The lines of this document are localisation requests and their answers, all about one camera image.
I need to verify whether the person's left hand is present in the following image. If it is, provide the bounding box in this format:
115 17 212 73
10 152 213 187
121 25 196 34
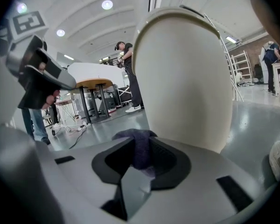
41 90 61 110

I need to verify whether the person's right leg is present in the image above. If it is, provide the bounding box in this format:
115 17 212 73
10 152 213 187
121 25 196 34
251 0 280 56

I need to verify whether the beige plastic trash bin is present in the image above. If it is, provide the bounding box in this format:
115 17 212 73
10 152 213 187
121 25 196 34
132 6 234 154

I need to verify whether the long black floor cable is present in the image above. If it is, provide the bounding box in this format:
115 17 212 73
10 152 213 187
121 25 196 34
69 126 87 149

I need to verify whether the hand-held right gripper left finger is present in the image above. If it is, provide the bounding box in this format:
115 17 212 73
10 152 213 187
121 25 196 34
91 136 136 189

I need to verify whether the black machine with red ring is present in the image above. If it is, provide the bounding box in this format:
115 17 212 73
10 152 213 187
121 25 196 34
102 85 122 113

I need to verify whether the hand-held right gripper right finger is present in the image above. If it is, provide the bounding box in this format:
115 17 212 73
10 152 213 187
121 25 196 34
148 136 192 191

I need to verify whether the white metal shelving unit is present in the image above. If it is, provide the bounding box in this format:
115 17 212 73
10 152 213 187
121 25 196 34
204 13 254 102

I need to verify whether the plastic-wrapped grey machine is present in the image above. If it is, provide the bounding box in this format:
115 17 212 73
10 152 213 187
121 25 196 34
72 93 96 116

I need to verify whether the wooden table with black legs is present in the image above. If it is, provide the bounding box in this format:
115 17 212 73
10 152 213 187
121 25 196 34
71 78 114 123

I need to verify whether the dark blue cloth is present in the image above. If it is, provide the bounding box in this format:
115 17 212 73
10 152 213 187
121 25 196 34
112 128 158 179

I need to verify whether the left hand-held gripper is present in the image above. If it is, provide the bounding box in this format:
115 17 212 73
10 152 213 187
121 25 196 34
0 10 77 110

